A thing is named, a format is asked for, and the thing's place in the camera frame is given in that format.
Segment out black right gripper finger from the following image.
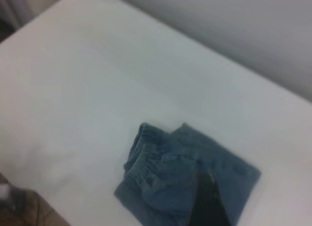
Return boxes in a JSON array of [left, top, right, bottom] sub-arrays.
[[188, 171, 232, 226]]

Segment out blue denim pants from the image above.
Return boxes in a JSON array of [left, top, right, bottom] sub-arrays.
[[114, 122, 262, 226]]

